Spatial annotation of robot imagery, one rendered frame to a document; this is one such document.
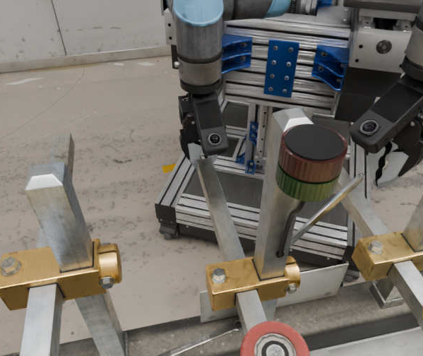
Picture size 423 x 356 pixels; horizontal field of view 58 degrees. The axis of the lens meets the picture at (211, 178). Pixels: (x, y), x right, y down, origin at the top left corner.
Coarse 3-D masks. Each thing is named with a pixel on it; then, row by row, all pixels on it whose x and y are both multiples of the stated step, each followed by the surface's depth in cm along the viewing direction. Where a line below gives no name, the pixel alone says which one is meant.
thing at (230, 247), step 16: (208, 160) 76; (208, 176) 73; (208, 192) 69; (208, 208) 70; (224, 208) 66; (224, 224) 64; (224, 240) 61; (224, 256) 60; (240, 256) 59; (240, 304) 53; (256, 304) 53; (240, 320) 54; (256, 320) 51
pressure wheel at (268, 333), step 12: (264, 324) 46; (276, 324) 46; (252, 336) 45; (264, 336) 45; (276, 336) 45; (288, 336) 45; (300, 336) 45; (252, 348) 44; (264, 348) 44; (276, 348) 44; (288, 348) 44; (300, 348) 44
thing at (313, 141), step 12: (288, 132) 36; (300, 132) 36; (312, 132) 36; (324, 132) 36; (288, 144) 34; (300, 144) 34; (312, 144) 34; (324, 144) 34; (336, 144) 34; (300, 156) 33; (312, 156) 33; (324, 156) 33; (336, 156) 33; (300, 180) 35; (300, 204) 40; (288, 228) 46; (276, 252) 51
